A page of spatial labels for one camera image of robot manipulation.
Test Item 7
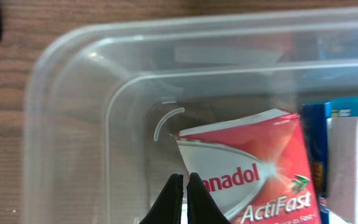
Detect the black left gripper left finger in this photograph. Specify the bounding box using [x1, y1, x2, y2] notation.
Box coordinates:
[140, 174, 183, 224]

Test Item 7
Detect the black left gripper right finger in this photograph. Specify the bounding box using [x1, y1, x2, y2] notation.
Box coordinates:
[186, 172, 230, 224]

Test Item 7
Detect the red Panadol ActiFast packet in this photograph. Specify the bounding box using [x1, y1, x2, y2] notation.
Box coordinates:
[177, 109, 321, 223]

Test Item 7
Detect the clear plastic container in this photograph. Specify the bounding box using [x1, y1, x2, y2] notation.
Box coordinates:
[21, 7, 358, 223]

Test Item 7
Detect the blue Cool Fever box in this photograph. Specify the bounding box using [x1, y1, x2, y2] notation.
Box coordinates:
[302, 96, 358, 223]

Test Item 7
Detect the white Panadol box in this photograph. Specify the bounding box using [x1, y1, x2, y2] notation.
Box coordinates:
[328, 117, 358, 223]

